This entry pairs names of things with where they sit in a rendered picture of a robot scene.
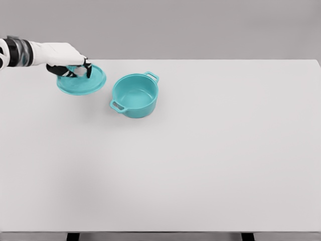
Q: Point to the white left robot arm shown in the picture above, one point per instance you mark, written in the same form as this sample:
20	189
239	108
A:
20	52

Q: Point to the teal pot lid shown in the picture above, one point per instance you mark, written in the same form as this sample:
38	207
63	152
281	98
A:
81	85

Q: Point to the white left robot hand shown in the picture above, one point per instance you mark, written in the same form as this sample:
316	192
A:
60	54

